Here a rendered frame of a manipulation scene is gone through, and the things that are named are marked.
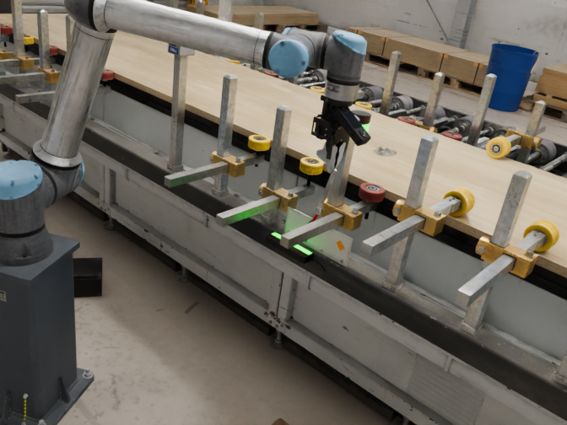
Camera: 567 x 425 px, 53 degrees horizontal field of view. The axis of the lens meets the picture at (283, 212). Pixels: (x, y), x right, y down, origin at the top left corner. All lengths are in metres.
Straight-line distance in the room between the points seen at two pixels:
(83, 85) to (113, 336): 1.15
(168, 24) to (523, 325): 1.28
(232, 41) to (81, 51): 0.50
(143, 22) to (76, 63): 0.33
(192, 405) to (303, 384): 0.45
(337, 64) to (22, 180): 0.94
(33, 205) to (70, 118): 0.28
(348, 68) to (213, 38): 0.35
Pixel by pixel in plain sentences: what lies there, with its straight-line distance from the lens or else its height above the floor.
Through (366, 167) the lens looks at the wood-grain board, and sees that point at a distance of 2.01.
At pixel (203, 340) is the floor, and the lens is 2.51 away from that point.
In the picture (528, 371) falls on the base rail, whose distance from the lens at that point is 1.60.
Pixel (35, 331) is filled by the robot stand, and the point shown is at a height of 0.39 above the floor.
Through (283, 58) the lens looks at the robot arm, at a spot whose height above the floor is 1.33.
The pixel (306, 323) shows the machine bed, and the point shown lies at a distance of 2.36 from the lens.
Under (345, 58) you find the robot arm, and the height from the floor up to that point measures 1.33.
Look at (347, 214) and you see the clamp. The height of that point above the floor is 0.87.
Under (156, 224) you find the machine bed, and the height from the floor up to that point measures 0.20.
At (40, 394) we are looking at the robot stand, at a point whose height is 0.13.
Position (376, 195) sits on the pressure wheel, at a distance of 1.80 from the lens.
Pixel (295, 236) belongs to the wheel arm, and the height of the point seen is 0.86.
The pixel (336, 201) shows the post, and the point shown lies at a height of 0.89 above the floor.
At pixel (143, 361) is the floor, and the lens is 2.41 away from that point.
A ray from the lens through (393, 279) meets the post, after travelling 1.70.
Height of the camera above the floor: 1.60
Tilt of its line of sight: 26 degrees down
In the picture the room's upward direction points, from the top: 8 degrees clockwise
